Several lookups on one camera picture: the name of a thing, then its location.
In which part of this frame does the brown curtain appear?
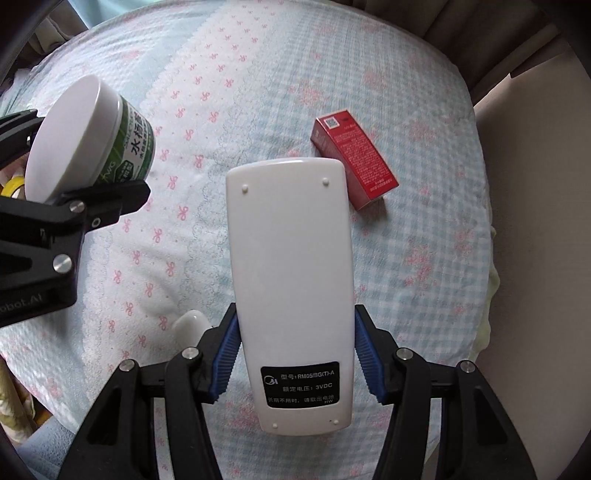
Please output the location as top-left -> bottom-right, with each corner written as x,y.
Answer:
425,0 -> 578,97

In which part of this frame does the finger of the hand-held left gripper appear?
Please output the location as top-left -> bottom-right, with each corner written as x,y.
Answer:
0,109 -> 44,174
0,180 -> 151,278

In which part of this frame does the yellow tape roll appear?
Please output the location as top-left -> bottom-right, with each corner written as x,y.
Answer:
0,175 -> 27,200

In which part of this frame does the floral checked bed sheet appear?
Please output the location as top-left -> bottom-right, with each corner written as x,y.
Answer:
0,0 -> 497,480

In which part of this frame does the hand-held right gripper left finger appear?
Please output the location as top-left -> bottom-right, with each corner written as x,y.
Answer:
55,302 -> 241,480

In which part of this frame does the green jar with white lid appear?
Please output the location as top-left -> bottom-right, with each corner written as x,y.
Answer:
24,75 -> 157,204

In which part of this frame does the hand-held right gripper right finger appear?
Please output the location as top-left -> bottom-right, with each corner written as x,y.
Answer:
353,304 -> 539,480

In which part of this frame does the white remote control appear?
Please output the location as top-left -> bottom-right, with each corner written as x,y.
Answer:
225,157 -> 356,438

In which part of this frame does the white earbud case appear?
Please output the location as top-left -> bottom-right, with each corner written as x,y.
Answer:
172,311 -> 211,344

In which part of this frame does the pale green mattress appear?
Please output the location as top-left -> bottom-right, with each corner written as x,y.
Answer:
478,224 -> 503,363

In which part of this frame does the small red carton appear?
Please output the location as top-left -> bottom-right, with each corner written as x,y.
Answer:
309,111 -> 400,212

